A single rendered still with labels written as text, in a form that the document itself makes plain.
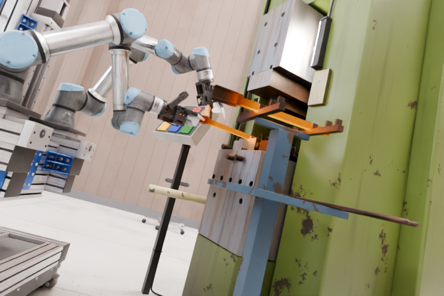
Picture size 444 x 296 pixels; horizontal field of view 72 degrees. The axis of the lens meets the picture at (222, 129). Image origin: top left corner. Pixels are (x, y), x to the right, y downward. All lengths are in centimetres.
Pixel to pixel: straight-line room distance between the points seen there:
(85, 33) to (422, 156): 150
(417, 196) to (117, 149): 444
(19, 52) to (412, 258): 167
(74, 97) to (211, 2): 453
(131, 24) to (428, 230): 148
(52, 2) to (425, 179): 185
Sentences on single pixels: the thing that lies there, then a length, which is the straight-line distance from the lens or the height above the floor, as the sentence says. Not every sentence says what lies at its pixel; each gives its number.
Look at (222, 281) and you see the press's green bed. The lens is 141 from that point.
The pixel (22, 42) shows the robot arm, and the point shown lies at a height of 100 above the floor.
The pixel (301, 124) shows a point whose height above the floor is 99.
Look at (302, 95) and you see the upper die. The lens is 171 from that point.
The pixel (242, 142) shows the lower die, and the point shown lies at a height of 97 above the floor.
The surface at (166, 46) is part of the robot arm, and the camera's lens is 138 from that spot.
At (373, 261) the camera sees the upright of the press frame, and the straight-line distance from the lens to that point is 149.
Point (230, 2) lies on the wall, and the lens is 603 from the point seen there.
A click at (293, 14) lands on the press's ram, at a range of 172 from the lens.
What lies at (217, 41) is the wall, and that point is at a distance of 563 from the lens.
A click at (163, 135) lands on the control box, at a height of 95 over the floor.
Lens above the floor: 72
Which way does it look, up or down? 11 degrees up
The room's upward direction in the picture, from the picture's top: 15 degrees clockwise
